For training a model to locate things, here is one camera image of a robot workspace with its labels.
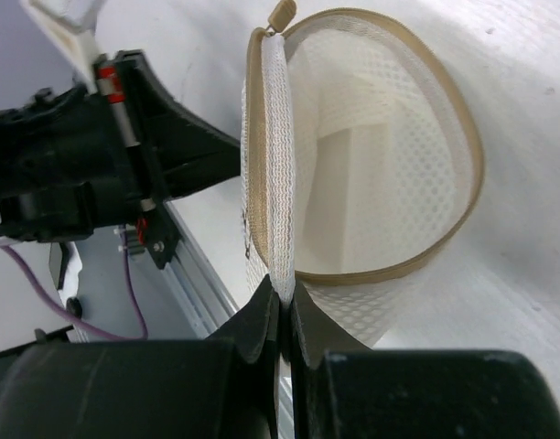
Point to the beige zipper pull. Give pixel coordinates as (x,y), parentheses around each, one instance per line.
(281,16)

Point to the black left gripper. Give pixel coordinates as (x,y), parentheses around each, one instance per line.
(64,168)

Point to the white mesh laundry bag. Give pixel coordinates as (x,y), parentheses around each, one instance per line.
(360,162)

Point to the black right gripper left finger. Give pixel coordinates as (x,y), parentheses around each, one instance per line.
(250,378)

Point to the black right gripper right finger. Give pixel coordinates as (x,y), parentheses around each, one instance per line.
(312,336)

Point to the aluminium mounting rail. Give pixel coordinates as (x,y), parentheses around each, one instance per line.
(198,290)

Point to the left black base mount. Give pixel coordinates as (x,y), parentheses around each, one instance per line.
(157,233)

